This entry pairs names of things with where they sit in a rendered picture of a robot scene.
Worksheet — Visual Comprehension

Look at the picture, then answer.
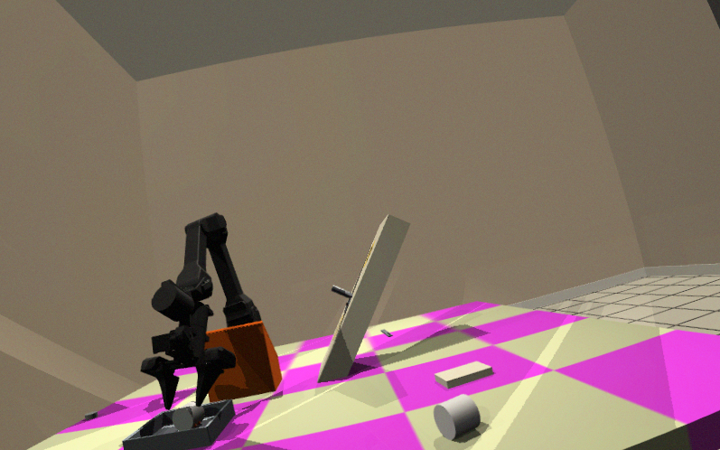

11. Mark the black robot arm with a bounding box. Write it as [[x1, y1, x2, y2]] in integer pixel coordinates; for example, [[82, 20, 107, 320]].
[[151, 212, 261, 356]]

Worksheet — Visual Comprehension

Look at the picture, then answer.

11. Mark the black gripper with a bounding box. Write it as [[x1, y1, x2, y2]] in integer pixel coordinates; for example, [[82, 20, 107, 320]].
[[141, 324, 236, 410]]

